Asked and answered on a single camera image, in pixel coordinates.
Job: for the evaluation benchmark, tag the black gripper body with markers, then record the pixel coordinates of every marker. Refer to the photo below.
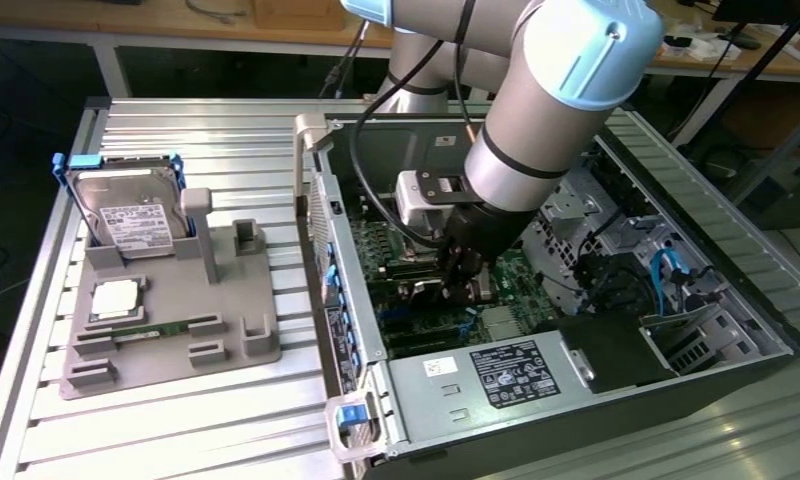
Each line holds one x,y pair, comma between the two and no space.
490,227

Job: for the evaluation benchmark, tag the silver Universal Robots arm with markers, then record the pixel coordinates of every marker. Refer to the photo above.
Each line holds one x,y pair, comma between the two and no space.
561,100

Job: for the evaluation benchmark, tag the green motherboard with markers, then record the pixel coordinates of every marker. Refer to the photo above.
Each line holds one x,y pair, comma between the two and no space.
514,270

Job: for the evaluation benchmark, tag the perforated metal disk bay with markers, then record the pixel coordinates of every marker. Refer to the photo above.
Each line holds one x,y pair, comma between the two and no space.
557,250

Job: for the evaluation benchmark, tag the long black expansion slot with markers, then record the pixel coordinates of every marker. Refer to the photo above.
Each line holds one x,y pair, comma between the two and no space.
421,341

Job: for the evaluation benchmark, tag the blue slot retention clip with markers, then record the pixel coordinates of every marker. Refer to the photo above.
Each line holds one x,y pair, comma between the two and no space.
350,343
345,321
330,276
339,301
354,363

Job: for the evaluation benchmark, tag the open black PC case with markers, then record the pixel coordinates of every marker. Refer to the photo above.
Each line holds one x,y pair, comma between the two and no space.
387,150

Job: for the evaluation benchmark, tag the grey power supply unit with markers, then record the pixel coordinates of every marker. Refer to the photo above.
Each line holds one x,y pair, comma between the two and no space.
434,400

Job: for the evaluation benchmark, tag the black plastic air shroud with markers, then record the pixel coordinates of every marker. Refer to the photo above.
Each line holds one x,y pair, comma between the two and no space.
608,350

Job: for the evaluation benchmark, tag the blue case release latch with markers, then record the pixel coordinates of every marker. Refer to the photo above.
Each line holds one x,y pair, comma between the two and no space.
351,416

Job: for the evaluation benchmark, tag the grey parts rack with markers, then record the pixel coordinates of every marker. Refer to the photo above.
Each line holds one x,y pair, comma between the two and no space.
174,300

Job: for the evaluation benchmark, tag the wooden desk with white legs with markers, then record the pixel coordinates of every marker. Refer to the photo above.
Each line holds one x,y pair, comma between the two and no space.
40,15
690,65

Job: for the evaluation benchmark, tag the black floor box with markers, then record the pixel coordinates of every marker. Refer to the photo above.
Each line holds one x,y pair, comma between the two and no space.
794,200

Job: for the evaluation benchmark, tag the green RAM stick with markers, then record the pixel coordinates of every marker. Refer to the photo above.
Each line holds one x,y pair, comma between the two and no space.
154,331

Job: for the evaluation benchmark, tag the silver hard disk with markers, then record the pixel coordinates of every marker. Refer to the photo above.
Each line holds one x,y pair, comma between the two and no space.
134,220

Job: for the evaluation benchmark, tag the silver CPU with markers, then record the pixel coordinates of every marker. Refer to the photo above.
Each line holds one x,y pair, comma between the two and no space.
115,300

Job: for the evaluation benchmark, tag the brown cardboard box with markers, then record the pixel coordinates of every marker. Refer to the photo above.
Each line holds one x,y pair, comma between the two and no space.
297,15

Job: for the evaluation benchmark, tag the blue disk carrier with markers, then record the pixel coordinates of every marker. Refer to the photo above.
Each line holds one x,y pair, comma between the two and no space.
83,162

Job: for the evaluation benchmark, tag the black monitor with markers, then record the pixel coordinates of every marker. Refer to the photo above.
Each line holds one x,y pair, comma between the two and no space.
761,10

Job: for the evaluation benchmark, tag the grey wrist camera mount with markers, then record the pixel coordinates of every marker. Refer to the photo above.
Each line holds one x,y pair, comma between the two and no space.
417,210

